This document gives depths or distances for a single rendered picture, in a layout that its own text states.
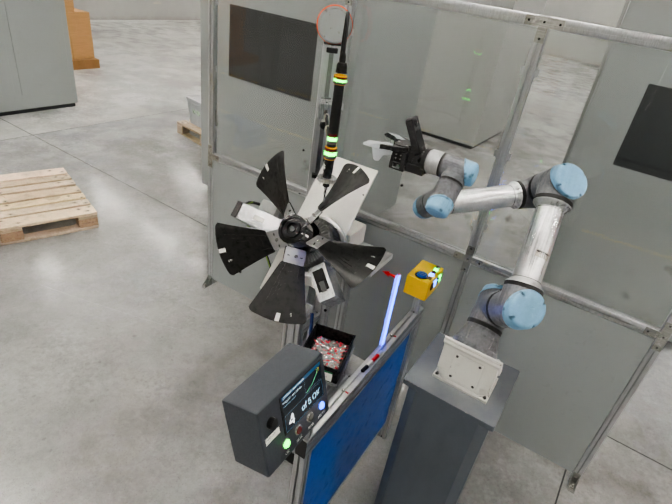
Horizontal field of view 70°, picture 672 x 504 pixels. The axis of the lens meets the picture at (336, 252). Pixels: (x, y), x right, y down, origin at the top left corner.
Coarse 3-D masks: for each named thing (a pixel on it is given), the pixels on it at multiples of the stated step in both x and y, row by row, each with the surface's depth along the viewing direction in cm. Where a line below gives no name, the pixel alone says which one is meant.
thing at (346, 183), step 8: (344, 168) 197; (352, 168) 191; (360, 168) 188; (344, 176) 192; (352, 176) 187; (360, 176) 184; (336, 184) 194; (344, 184) 187; (352, 184) 184; (360, 184) 181; (328, 192) 196; (336, 192) 187; (344, 192) 184; (328, 200) 188; (336, 200) 184; (320, 208) 187
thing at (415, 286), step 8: (424, 264) 205; (432, 264) 206; (416, 272) 199; (440, 272) 202; (408, 280) 198; (416, 280) 196; (424, 280) 195; (432, 280) 196; (408, 288) 199; (416, 288) 197; (424, 288) 195; (416, 296) 198; (424, 296) 196
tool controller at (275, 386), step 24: (288, 360) 122; (312, 360) 121; (240, 384) 115; (264, 384) 114; (288, 384) 114; (312, 384) 122; (240, 408) 107; (264, 408) 107; (288, 408) 114; (312, 408) 124; (240, 432) 111; (264, 432) 108; (288, 432) 116; (240, 456) 115; (264, 456) 110
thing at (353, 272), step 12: (324, 252) 181; (336, 252) 181; (348, 252) 182; (360, 252) 182; (372, 252) 182; (384, 252) 181; (336, 264) 177; (348, 264) 177; (360, 264) 177; (372, 264) 177; (348, 276) 174; (360, 276) 173
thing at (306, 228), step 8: (288, 216) 187; (296, 216) 186; (280, 224) 187; (288, 224) 186; (296, 224) 185; (304, 224) 184; (312, 224) 195; (280, 232) 186; (288, 232) 186; (296, 232) 184; (304, 232) 183; (312, 232) 189; (320, 232) 195; (288, 240) 184; (296, 240) 183; (304, 240) 185; (304, 248) 193; (312, 248) 192
